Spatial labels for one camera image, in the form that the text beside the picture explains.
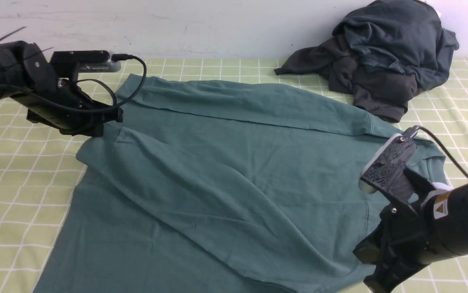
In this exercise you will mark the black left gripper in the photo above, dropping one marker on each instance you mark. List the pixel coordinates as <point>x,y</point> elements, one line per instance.
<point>56,100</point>

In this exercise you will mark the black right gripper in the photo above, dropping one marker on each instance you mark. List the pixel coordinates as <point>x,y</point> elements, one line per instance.
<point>407,239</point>

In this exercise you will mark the green long sleeve shirt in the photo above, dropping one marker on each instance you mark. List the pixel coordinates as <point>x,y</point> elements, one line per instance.
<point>221,187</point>

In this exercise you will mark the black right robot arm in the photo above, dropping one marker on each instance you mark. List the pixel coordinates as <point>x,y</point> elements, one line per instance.
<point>451,214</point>

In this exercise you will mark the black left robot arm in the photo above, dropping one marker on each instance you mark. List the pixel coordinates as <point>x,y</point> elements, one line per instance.
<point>12,78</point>

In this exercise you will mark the dark grey shirt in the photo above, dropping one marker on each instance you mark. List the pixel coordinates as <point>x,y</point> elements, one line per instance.
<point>404,36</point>

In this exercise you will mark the green checkered tablecloth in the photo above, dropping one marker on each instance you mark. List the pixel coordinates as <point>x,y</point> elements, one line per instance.
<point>38,169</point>

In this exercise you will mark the black crumpled garment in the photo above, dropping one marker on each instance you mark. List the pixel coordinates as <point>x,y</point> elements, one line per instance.
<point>381,92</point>

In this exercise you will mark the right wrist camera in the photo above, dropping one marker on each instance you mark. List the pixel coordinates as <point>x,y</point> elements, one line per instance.
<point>386,164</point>

